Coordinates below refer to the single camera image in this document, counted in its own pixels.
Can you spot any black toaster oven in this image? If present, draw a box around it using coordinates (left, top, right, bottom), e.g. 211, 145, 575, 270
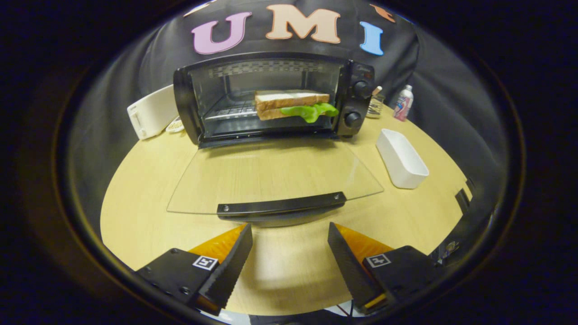
166, 51, 385, 222

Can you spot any lettuce sandwich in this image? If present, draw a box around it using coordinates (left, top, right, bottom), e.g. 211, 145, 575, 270
254, 89, 339, 124

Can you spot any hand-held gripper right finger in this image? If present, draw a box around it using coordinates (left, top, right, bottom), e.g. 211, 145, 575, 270
328, 222, 445, 315

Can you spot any black backdrop cloth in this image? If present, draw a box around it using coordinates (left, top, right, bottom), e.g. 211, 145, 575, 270
68, 0, 508, 235

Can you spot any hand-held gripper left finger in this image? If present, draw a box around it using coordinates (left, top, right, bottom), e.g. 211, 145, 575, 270
134, 223, 254, 316

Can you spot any clear glass jar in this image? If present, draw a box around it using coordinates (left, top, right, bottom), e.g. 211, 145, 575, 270
367, 86, 386, 119

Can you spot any white rectangular tray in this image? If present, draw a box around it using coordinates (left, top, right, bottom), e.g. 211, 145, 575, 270
376, 129, 430, 190

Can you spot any white pink drink bottle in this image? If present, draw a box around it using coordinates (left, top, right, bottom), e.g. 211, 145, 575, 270
393, 84, 414, 122

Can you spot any white bread toaster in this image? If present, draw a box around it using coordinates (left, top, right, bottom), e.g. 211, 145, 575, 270
127, 84, 180, 140

